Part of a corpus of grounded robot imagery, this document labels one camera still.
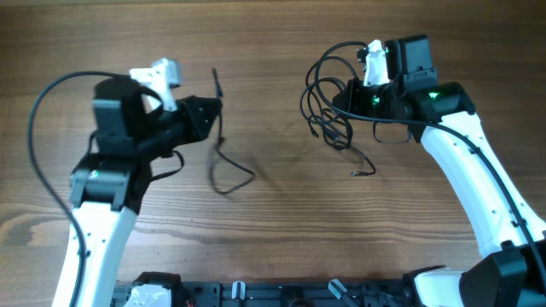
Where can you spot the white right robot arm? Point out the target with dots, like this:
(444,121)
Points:
(509,234)

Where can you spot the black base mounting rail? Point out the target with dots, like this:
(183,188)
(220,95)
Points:
(164,289)

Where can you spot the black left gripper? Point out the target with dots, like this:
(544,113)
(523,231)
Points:
(188,120)

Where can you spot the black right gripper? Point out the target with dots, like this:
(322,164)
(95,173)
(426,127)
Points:
(352,96)

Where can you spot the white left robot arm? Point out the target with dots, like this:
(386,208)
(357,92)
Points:
(107,186)

